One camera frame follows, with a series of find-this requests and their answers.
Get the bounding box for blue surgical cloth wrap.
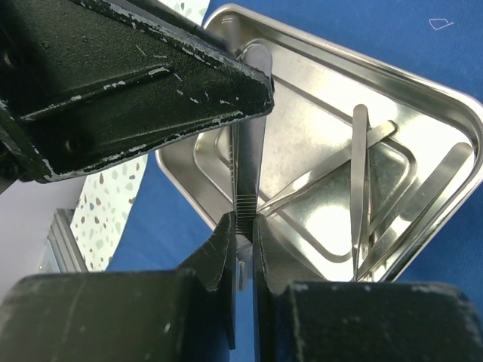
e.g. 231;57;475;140
105;0;483;362

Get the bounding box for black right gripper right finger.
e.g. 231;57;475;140
253;216;482;361

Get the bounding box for aluminium left side rail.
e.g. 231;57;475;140
38;209;88;274

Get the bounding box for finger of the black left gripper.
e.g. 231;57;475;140
1;1;274;183

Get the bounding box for stainless steel instrument tray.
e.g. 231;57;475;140
155;3;483;284

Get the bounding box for steel scalpel handle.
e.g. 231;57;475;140
229;41;273;291

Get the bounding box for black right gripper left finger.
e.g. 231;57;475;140
1;213;235;361

